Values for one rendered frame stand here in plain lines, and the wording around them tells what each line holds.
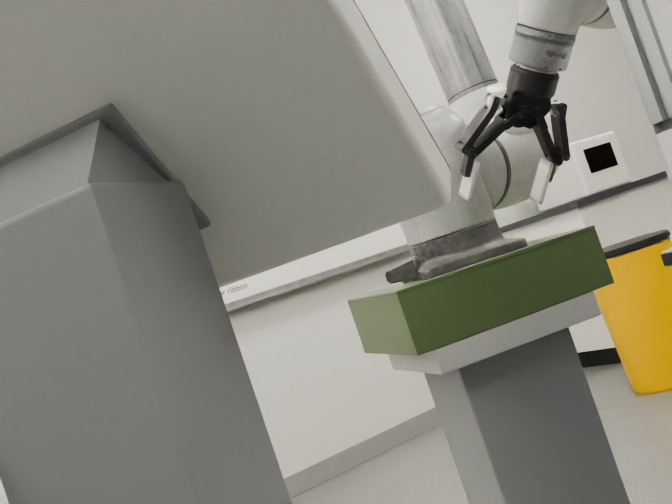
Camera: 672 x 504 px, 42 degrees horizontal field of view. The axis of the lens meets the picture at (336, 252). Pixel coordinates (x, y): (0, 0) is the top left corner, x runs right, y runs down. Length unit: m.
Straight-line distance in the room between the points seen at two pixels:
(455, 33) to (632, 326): 2.54
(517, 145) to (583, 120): 4.49
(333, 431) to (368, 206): 3.76
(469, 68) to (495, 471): 0.71
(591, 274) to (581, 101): 4.70
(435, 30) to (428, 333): 0.60
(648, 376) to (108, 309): 3.57
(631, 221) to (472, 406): 3.70
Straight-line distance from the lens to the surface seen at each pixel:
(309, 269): 4.43
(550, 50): 1.33
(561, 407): 1.44
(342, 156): 0.66
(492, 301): 1.35
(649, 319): 3.97
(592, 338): 4.93
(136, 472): 0.62
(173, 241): 0.65
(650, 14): 0.84
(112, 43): 0.64
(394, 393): 4.63
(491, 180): 1.47
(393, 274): 1.44
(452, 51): 1.63
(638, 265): 3.93
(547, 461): 1.44
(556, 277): 1.39
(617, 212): 4.95
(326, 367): 4.43
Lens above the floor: 0.90
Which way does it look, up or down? 2 degrees up
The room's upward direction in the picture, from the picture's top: 19 degrees counter-clockwise
